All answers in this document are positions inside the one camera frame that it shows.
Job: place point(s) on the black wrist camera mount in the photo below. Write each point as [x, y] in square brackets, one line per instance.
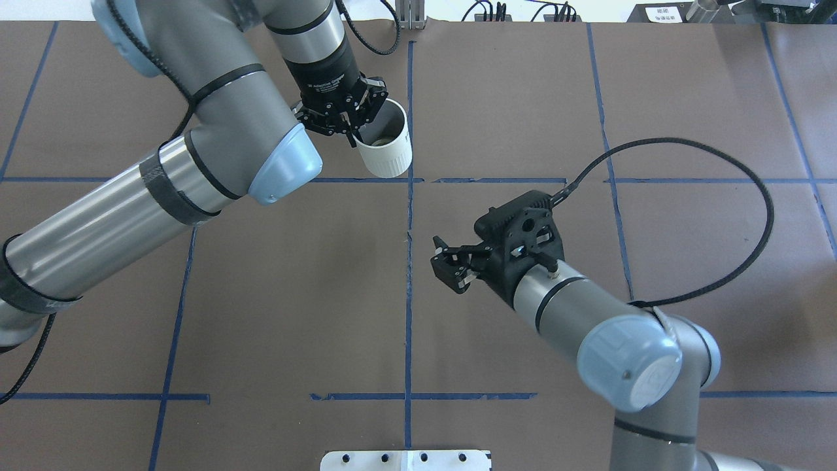
[533, 235]

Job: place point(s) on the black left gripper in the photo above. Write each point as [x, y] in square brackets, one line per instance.
[328, 80]

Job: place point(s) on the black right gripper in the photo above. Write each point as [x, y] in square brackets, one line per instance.
[495, 275]

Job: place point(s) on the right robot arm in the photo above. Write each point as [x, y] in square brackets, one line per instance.
[649, 366]

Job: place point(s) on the white ribbed HOME mug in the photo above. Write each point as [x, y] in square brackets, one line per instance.
[385, 143]

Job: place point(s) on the black box with label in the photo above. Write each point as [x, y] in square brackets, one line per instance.
[659, 13]

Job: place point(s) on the black power strip right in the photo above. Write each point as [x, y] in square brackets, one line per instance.
[555, 12]

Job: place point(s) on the black power strip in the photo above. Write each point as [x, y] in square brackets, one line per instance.
[487, 12]
[555, 12]

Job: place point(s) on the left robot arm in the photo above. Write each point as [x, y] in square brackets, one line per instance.
[258, 75]

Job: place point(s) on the black power strip left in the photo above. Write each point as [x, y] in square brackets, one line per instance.
[487, 12]

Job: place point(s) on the aluminium frame post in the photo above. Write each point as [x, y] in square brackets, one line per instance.
[411, 14]

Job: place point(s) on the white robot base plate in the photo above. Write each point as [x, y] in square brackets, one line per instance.
[433, 459]

